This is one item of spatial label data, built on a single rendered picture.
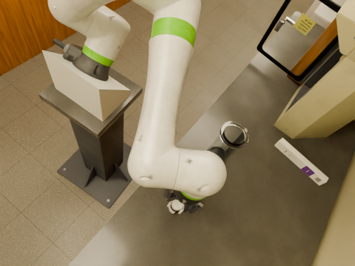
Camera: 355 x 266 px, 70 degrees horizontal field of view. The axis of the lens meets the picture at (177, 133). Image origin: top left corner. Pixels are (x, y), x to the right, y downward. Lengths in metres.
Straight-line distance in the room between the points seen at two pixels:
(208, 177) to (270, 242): 0.60
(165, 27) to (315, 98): 0.73
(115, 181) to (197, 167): 1.46
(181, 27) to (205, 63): 2.15
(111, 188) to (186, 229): 1.07
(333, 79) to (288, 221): 0.58
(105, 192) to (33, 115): 0.88
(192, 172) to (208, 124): 0.65
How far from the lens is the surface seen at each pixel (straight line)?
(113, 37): 1.04
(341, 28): 1.02
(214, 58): 2.89
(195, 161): 0.57
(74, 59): 1.11
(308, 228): 1.23
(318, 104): 1.19
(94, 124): 1.13
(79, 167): 2.05
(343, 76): 1.10
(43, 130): 2.26
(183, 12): 0.68
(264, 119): 1.34
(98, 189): 1.98
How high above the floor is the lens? 1.92
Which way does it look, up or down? 60 degrees down
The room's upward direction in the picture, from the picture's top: 22 degrees clockwise
